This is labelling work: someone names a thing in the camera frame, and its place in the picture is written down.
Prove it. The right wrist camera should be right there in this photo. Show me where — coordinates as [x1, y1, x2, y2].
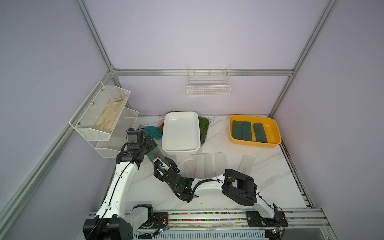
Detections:
[153, 159, 165, 169]

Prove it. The lower white mesh shelf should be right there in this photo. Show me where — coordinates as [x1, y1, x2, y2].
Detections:
[89, 108, 139, 159]

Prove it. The beige cloth in shelf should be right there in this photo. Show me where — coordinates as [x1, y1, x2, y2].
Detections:
[94, 96, 128, 134]

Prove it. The green artificial grass mat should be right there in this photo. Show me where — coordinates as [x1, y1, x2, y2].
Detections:
[166, 110, 211, 146]

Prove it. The green rubber glove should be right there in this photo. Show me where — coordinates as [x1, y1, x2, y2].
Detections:
[138, 125, 163, 140]

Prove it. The upper white mesh shelf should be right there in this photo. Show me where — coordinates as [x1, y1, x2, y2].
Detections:
[69, 82, 131, 142]

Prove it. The white mesh shelf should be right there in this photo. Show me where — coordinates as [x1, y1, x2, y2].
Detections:
[89, 108, 139, 159]
[69, 82, 131, 142]

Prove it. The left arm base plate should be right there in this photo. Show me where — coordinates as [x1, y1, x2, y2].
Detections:
[139, 212, 169, 230]

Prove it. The pink object behind box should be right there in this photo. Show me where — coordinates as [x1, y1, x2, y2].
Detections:
[158, 120, 165, 128]

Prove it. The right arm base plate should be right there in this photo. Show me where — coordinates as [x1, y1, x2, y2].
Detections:
[246, 211, 288, 228]

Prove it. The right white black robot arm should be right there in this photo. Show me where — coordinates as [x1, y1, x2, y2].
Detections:
[152, 157, 287, 227]

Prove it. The white wire wall basket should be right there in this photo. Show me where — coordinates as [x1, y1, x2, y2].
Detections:
[187, 65, 232, 97]

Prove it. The white plastic storage box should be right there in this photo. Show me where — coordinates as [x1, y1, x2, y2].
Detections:
[162, 112, 201, 155]

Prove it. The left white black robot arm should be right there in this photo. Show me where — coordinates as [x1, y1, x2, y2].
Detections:
[83, 128, 157, 240]

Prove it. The yellow plastic storage box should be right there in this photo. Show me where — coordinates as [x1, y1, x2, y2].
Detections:
[229, 115, 282, 148]

